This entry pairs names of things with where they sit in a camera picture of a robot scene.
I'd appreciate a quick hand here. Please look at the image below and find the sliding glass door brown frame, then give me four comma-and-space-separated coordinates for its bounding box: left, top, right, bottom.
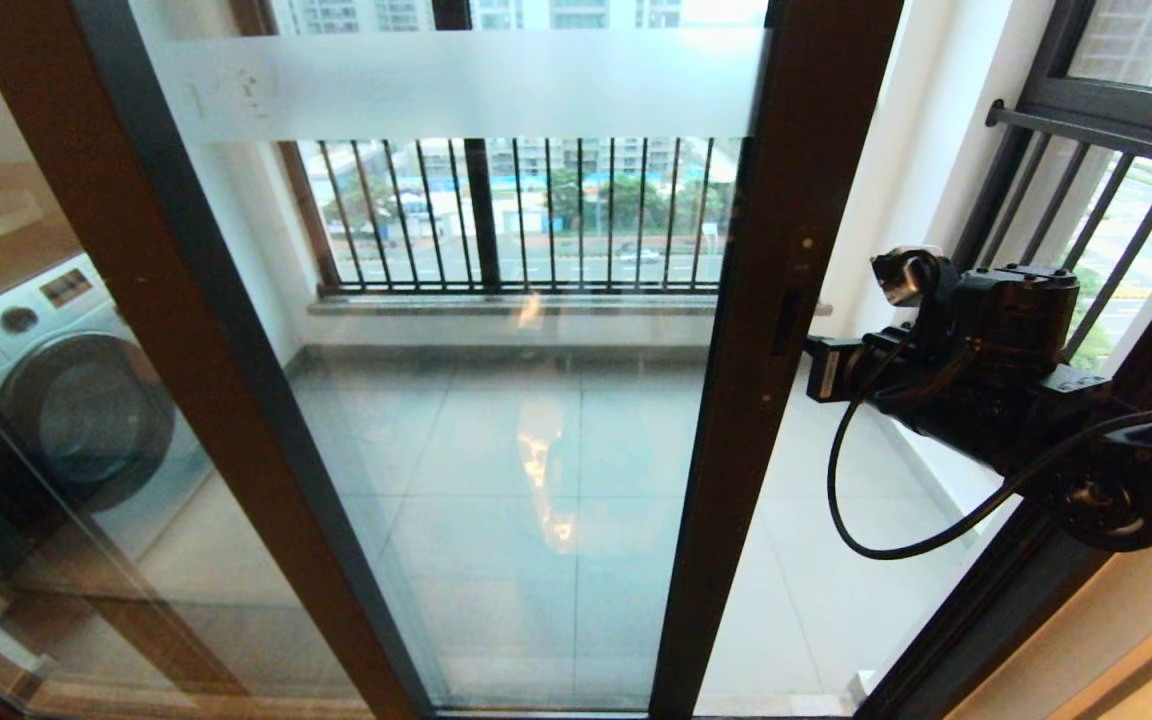
0, 0, 907, 720

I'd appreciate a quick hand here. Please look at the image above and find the dark brown door jamb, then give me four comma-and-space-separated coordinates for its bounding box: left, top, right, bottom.
856, 230, 1152, 720

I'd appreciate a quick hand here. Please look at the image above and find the black window guard railing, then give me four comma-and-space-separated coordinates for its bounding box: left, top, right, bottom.
956, 100, 1152, 371
281, 138, 742, 301

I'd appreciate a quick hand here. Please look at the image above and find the grey stone window sill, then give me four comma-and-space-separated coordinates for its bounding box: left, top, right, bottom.
311, 297, 834, 321

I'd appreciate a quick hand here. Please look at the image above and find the white front-load washing machine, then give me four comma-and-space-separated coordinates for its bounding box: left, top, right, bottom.
0, 250, 214, 601

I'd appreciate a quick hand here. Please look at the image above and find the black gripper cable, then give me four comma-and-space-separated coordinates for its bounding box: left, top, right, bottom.
826, 250, 1152, 561

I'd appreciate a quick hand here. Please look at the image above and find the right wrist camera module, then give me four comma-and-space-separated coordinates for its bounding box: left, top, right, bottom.
871, 245, 942, 306

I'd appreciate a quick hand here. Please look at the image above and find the dark window frame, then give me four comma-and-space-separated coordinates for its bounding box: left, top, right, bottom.
956, 0, 1152, 331
231, 0, 767, 301

